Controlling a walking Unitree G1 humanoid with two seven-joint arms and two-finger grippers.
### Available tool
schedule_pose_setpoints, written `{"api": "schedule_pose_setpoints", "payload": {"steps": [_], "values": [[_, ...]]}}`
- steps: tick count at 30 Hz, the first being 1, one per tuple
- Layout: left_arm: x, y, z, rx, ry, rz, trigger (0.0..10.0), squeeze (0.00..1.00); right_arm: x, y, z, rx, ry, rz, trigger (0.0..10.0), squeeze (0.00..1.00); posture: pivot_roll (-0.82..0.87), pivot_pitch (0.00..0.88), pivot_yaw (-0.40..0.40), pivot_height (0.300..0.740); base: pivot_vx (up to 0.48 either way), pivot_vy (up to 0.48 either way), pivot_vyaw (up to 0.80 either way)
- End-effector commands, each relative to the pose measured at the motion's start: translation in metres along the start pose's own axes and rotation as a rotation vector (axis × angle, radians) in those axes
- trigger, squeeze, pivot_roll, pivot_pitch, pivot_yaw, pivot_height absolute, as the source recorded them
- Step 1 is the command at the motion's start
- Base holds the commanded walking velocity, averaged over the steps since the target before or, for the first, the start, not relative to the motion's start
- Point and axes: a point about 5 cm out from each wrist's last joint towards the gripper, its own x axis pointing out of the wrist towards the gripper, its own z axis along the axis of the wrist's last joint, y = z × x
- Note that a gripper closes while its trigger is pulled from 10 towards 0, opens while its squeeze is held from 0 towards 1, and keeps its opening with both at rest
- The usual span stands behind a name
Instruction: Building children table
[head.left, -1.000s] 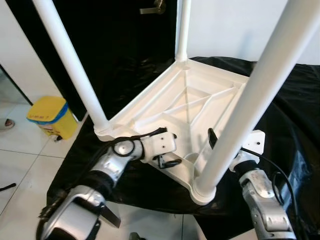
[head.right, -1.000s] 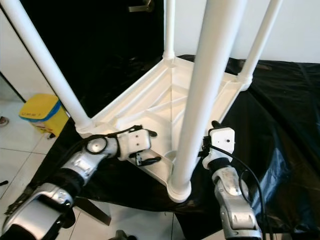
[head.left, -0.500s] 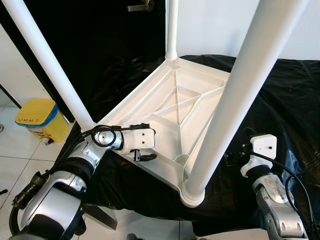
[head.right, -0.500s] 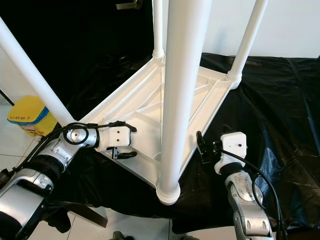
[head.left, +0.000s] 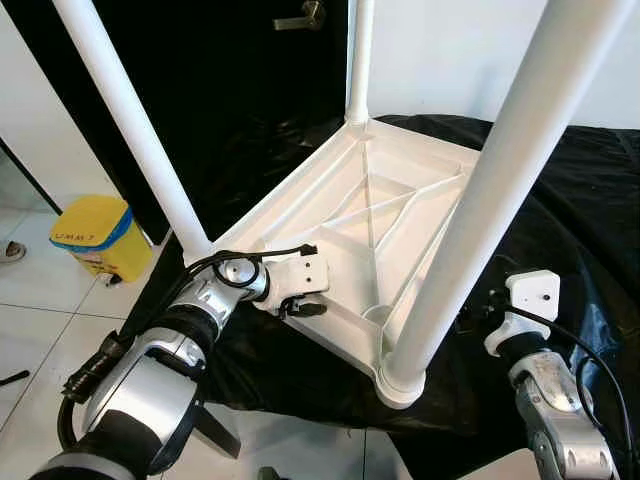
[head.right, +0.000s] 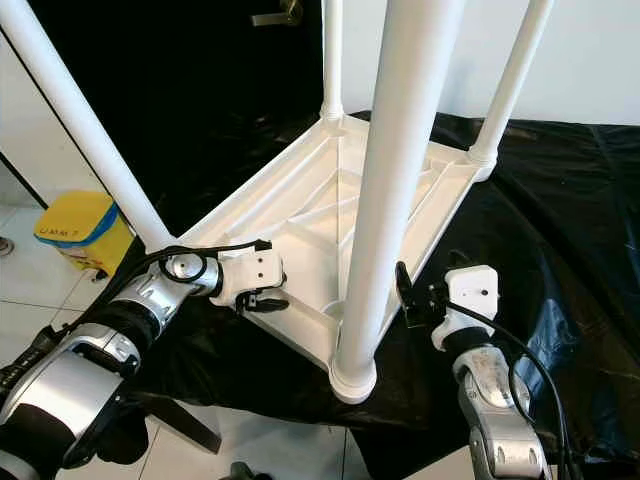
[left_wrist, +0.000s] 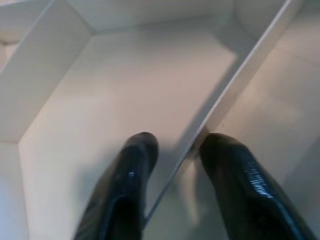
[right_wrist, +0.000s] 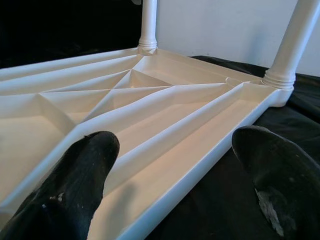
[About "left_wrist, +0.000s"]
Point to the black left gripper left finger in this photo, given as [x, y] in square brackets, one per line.
[125, 187]

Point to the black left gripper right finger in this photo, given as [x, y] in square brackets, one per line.
[245, 195]

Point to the white plastic table top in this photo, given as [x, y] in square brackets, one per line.
[125, 75]

